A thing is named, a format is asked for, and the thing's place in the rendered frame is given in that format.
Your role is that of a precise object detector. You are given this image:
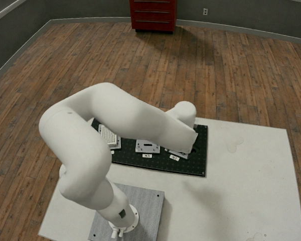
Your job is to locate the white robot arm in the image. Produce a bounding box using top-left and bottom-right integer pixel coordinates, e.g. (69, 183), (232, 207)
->
(39, 83), (198, 239)

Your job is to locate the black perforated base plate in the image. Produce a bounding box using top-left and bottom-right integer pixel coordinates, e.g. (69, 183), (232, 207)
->
(111, 124), (208, 177)

